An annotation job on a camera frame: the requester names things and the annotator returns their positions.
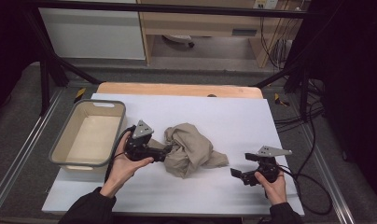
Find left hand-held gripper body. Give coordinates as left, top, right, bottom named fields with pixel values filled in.
left=124, top=119, right=166, bottom=163

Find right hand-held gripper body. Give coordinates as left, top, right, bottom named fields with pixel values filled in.
left=251, top=145, right=293, bottom=185

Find beige cloth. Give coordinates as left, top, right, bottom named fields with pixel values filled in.
left=148, top=122, right=230, bottom=179

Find beige basket with grey rim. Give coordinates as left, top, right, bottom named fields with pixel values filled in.
left=49, top=99, right=128, bottom=174

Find person's right hand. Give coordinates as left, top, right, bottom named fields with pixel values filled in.
left=254, top=170, right=288, bottom=206

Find person's left hand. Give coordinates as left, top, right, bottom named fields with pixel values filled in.
left=99, top=130, right=155, bottom=200

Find white board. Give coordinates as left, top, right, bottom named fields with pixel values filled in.
left=41, top=92, right=305, bottom=217

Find wooden table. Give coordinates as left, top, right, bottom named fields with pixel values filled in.
left=96, top=81, right=264, bottom=100

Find yellow and black clamp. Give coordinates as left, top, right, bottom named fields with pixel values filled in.
left=73, top=87, right=87, bottom=105
left=273, top=92, right=291, bottom=107

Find white chair base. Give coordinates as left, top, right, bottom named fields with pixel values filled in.
left=161, top=34, right=196, bottom=49

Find white cabinet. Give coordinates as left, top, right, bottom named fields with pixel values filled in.
left=37, top=0, right=147, bottom=61

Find black curtain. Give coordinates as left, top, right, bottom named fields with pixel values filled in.
left=0, top=0, right=43, bottom=118
left=297, top=0, right=377, bottom=202

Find wooden desk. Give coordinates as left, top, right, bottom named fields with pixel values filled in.
left=135, top=0, right=303, bottom=69

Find white power strip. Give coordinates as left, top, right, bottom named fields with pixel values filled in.
left=252, top=0, right=280, bottom=10

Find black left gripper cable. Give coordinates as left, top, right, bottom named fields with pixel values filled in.
left=104, top=124, right=137, bottom=184

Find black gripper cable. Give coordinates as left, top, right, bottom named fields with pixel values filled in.
left=104, top=124, right=137, bottom=184
left=278, top=164, right=333, bottom=217

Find black floor cables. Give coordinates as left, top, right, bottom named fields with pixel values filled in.
left=273, top=77, right=327, bottom=180

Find aluminium rail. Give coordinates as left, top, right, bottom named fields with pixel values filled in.
left=0, top=88, right=65, bottom=213
left=300, top=123, right=356, bottom=224

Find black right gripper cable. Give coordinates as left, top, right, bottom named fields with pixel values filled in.
left=278, top=164, right=333, bottom=217

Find hanging black cables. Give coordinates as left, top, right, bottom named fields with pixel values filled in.
left=258, top=7, right=298, bottom=71

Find black metal frame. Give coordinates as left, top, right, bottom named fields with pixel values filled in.
left=21, top=0, right=322, bottom=123

